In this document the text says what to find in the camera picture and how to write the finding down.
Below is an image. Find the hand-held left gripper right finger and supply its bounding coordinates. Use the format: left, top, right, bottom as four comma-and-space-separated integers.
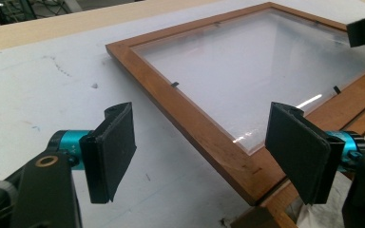
264, 102, 365, 205

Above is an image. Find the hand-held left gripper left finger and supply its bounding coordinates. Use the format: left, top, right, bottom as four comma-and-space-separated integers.
48, 102, 137, 204

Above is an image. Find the wooden box with glass lid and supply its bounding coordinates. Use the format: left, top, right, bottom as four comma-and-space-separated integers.
105, 1, 365, 228

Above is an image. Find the white paper sheet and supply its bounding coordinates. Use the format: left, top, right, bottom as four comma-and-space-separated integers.
0, 0, 365, 228

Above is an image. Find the tangle of floor cables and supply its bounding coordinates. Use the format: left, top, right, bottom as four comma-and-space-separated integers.
0, 0, 84, 30

